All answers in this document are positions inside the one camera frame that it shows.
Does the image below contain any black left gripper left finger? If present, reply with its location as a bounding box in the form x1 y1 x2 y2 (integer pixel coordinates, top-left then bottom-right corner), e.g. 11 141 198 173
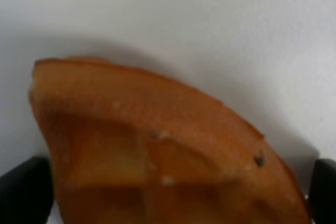
1 157 54 223

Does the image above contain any brown waffle slice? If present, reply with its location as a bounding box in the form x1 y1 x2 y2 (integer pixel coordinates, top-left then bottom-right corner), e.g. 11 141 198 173
29 57 311 223

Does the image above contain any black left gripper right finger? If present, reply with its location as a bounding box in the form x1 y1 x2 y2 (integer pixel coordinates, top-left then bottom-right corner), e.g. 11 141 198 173
308 159 336 224

